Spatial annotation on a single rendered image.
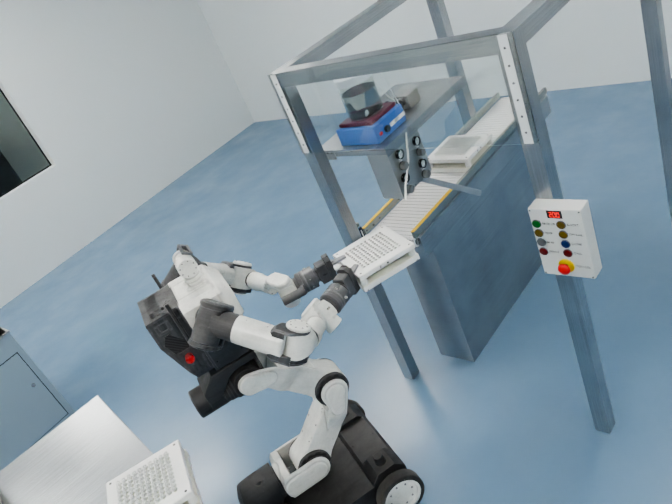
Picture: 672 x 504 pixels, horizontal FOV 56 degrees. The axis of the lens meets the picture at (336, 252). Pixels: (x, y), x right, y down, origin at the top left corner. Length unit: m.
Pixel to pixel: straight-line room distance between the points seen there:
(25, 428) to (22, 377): 0.31
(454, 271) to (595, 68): 3.12
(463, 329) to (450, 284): 0.26
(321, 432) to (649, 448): 1.25
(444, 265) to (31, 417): 2.66
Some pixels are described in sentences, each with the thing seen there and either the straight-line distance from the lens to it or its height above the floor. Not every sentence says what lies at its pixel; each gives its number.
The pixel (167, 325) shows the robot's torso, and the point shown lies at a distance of 2.14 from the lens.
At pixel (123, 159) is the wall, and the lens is 7.42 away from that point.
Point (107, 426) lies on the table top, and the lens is 2.50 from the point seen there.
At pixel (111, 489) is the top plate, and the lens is 2.11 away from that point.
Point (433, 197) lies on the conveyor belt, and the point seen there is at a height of 0.84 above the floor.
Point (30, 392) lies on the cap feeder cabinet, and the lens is 4.26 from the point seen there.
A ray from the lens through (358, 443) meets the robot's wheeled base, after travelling 2.81.
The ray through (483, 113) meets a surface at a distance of 2.02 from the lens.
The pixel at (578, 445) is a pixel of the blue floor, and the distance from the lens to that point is 2.79.
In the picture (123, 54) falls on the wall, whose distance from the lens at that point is 7.57.
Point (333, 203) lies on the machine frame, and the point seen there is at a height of 1.06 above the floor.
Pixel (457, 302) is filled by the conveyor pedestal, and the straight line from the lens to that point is 3.01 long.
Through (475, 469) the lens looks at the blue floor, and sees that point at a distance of 2.80.
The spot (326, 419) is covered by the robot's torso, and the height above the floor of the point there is 0.45.
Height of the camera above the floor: 2.15
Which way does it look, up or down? 28 degrees down
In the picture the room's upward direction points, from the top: 25 degrees counter-clockwise
